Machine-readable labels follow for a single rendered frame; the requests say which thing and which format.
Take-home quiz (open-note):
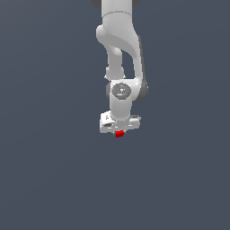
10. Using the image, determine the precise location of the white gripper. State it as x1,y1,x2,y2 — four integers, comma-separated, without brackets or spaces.
99,111,142,135

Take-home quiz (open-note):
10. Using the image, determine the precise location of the small red cube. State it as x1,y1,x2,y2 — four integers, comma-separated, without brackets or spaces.
115,129,126,139

